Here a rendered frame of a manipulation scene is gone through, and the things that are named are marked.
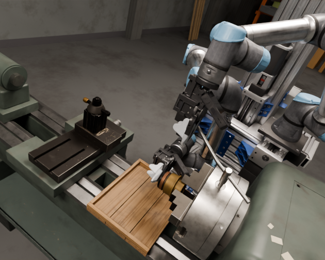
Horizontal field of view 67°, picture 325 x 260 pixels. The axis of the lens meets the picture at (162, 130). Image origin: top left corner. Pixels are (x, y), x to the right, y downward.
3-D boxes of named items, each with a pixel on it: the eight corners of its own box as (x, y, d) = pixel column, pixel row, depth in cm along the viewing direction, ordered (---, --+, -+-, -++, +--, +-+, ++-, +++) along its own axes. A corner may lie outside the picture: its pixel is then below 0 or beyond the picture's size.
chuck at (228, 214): (228, 206, 108) (259, 166, 85) (194, 271, 89) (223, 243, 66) (221, 201, 109) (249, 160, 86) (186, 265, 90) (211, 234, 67)
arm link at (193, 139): (193, 148, 122) (199, 135, 117) (183, 159, 114) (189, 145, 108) (180, 140, 124) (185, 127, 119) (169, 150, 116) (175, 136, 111)
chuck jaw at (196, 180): (208, 195, 92) (224, 168, 91) (206, 198, 87) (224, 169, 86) (183, 179, 95) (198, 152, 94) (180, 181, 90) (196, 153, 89)
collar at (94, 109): (109, 110, 112) (109, 104, 111) (96, 116, 106) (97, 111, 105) (95, 102, 115) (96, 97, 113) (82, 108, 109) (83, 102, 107)
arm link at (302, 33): (328, 4, 91) (210, 16, 78) (354, 14, 83) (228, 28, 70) (314, 35, 99) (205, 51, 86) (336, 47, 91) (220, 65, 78)
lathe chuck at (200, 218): (221, 201, 109) (249, 160, 86) (186, 264, 90) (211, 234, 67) (203, 190, 112) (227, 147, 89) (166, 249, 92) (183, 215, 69)
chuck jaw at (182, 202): (202, 205, 86) (188, 228, 76) (197, 214, 88) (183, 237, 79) (176, 187, 89) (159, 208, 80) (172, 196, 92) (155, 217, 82)
